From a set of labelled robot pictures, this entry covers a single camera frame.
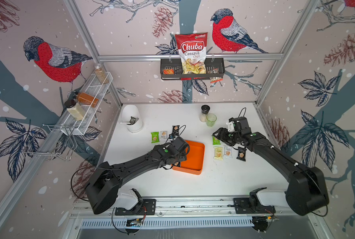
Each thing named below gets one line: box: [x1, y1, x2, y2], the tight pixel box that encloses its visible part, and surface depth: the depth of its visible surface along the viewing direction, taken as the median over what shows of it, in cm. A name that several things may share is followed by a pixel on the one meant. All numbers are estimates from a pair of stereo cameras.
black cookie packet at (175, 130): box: [172, 125, 180, 137], surface depth 106 cm
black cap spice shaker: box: [199, 104, 211, 123], surface depth 105 cm
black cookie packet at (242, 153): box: [236, 146, 247, 162], surface depth 92 cm
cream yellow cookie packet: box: [213, 146, 224, 161], surface depth 94 cm
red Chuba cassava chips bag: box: [175, 31, 208, 75], surface depth 85 cm
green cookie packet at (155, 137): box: [150, 131, 160, 144], surface depth 102 cm
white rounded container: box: [122, 104, 144, 133], surface depth 102 cm
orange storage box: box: [172, 139, 205, 176], surface depth 88 cm
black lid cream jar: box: [63, 99, 86, 121], surface depth 68 cm
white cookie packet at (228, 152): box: [223, 145, 233, 159], surface depth 93 cm
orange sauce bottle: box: [73, 92, 100, 109], surface depth 74 cm
